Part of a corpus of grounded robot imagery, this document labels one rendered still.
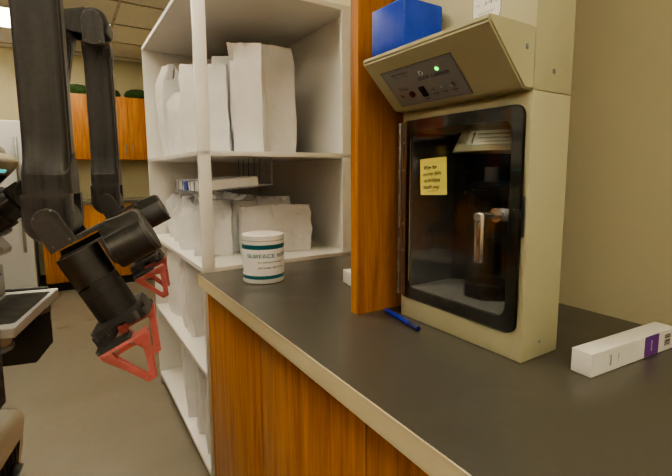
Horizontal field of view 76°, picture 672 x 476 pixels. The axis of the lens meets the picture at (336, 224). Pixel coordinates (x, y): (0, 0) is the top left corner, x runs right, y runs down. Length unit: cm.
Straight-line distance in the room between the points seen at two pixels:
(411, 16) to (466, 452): 72
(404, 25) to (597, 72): 54
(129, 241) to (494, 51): 61
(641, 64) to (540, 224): 51
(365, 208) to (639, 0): 75
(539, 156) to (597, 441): 43
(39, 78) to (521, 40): 69
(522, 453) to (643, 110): 82
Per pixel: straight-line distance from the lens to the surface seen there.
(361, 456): 82
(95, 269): 68
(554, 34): 86
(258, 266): 132
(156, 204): 109
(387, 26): 92
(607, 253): 122
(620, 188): 120
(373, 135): 102
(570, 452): 65
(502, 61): 77
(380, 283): 106
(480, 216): 77
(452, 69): 82
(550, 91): 84
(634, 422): 75
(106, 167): 109
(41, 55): 69
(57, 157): 67
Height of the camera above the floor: 128
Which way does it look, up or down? 7 degrees down
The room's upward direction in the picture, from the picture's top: straight up
